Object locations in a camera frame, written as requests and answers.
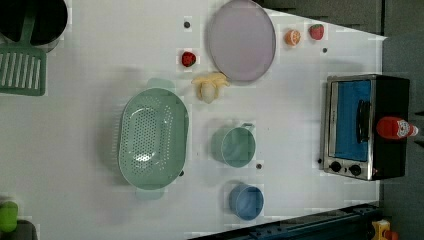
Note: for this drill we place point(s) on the red ketchup bottle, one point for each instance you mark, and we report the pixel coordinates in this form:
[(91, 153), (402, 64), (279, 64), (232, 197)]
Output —
[(395, 128)]

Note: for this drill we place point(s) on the black toaster oven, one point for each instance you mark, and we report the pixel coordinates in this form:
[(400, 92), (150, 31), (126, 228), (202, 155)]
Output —
[(352, 146)]

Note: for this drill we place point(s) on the green mug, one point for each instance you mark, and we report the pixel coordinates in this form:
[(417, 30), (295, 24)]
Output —
[(234, 146)]

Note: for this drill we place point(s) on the peeled toy banana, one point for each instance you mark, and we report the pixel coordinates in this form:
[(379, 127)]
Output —
[(208, 86)]

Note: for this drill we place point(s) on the green oval colander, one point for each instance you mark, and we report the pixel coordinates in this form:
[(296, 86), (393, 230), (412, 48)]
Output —
[(153, 139)]

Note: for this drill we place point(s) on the red toy strawberry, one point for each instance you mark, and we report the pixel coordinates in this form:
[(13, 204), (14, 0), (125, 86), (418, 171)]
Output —
[(188, 59), (316, 31)]

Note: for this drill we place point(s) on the lavender round plate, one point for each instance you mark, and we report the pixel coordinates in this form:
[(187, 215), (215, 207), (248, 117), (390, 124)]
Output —
[(242, 40)]

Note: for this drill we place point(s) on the blue cup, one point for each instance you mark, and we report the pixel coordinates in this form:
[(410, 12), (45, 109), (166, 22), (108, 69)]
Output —
[(246, 201)]

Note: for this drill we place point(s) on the toy orange half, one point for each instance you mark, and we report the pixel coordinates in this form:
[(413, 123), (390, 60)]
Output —
[(292, 37)]

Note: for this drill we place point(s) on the red toy strawberry far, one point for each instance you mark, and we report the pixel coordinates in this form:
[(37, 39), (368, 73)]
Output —
[(316, 31)]

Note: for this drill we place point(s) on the black round pot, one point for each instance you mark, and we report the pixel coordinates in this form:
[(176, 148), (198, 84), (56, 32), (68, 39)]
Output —
[(51, 17)]

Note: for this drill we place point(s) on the green slotted spatula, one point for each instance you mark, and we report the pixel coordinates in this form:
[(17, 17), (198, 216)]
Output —
[(23, 66)]

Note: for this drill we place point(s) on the yellow toy object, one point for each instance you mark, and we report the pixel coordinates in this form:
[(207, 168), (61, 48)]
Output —
[(383, 231)]

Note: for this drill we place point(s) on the lime green object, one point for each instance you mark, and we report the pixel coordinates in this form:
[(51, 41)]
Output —
[(8, 216)]

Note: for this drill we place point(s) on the blue metal frame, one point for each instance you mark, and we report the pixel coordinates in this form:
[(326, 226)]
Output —
[(350, 223)]

